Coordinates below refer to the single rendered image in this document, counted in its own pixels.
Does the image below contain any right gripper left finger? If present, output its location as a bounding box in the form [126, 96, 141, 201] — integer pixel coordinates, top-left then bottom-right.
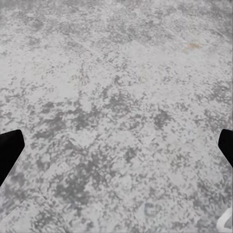
[0, 129, 25, 186]

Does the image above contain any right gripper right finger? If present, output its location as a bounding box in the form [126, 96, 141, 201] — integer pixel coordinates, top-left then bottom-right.
[218, 129, 233, 167]

